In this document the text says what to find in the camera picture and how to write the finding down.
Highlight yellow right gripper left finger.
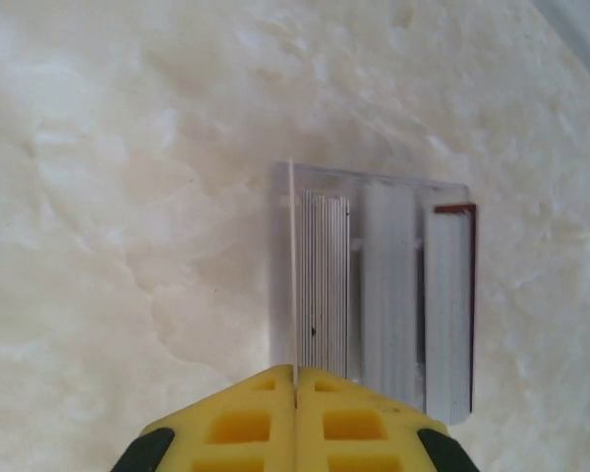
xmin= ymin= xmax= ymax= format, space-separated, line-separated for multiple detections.
xmin=130 ymin=363 xmax=295 ymax=472

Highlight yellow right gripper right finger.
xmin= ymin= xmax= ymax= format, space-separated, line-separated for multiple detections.
xmin=296 ymin=366 xmax=462 ymax=472

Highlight thin plastic card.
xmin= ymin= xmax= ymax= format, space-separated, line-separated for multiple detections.
xmin=287 ymin=155 xmax=300 ymax=412

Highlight silver-edged card stack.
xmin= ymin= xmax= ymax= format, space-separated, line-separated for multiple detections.
xmin=300 ymin=194 xmax=352 ymax=380

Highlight white stack with red card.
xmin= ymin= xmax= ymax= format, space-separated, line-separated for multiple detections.
xmin=422 ymin=202 xmax=478 ymax=426

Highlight grey metal block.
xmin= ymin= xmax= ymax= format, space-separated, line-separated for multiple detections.
xmin=267 ymin=160 xmax=478 ymax=427

